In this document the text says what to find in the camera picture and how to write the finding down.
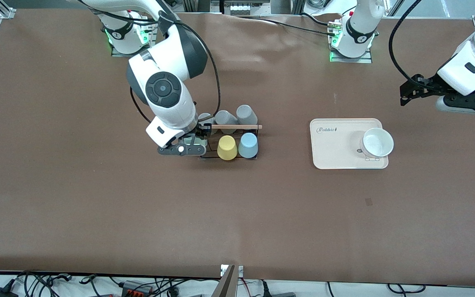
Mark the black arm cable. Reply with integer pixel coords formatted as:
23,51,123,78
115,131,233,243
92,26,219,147
388,0,426,83
77,0,221,124

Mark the grey plastic cup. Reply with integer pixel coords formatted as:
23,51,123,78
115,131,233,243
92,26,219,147
215,110,239,134
236,105,258,126

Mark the pale green plastic cup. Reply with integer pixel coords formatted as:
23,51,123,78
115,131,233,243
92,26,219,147
184,138,206,156

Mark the black cable on table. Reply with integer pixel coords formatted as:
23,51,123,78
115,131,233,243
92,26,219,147
231,14,337,35

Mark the black plug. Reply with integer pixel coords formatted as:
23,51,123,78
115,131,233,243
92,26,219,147
261,280,296,297

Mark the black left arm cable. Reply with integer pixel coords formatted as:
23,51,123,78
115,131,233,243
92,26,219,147
388,0,426,83

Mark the white bowl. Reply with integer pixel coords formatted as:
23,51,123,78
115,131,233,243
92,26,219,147
360,127,394,161

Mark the yellow plastic cup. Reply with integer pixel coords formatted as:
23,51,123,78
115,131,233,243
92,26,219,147
217,135,238,161

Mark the tangled black cable bundle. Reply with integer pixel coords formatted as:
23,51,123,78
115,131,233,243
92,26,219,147
0,270,114,297

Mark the grey metal post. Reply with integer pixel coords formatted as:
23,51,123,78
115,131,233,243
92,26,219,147
212,264,237,297

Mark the black wire cup rack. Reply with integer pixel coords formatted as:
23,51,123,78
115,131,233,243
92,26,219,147
198,122,263,161

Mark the white power strip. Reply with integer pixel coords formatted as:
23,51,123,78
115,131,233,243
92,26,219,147
222,0,263,16

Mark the beige rectangular tray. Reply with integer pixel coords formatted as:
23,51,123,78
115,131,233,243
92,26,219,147
310,118,389,170

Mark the thin black cable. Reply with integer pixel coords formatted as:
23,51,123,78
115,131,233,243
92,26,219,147
387,283,426,295

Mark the light blue plastic cup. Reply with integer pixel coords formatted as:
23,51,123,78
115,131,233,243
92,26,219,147
238,132,259,159

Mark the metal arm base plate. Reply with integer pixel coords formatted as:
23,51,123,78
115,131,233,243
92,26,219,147
330,49,373,64
111,43,155,57

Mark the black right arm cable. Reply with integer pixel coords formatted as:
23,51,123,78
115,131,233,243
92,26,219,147
77,0,221,124

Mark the black box with orange connectors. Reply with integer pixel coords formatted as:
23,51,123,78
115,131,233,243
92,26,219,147
119,280,154,297

